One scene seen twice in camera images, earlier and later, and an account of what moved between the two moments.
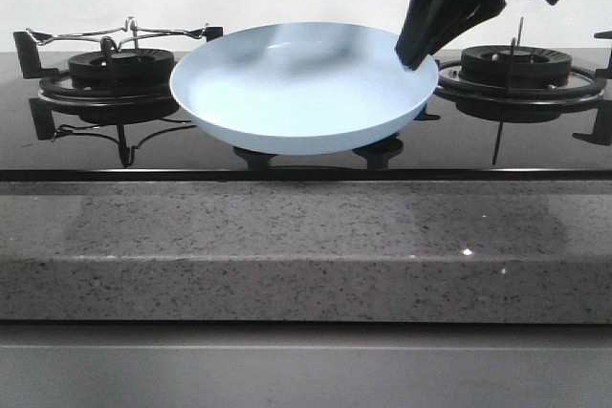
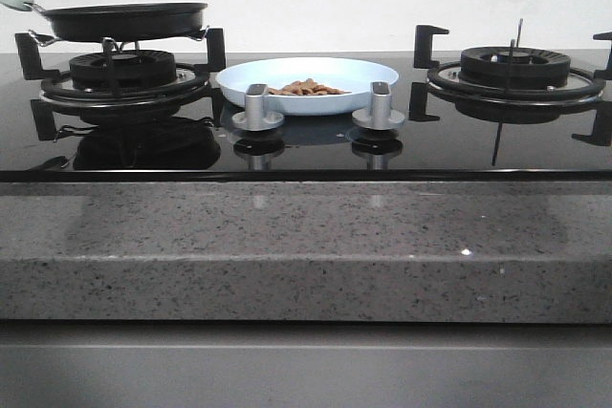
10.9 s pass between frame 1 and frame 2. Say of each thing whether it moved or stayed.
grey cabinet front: stayed
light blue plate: moved
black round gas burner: stayed
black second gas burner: stayed
